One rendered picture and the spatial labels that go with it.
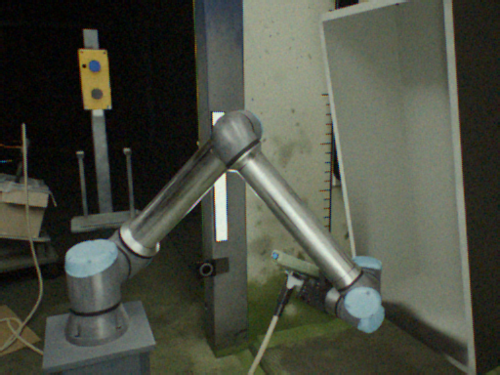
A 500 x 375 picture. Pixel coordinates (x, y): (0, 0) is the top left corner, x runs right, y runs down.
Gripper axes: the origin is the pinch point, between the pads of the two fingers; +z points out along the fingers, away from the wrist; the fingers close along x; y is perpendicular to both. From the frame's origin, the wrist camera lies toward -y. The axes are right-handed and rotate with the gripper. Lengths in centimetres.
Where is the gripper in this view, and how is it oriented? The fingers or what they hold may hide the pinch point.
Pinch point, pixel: (291, 271)
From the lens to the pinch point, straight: 165.2
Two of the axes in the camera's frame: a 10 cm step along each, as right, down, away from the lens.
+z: -6.3, -2.0, 7.5
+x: 6.7, 3.5, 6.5
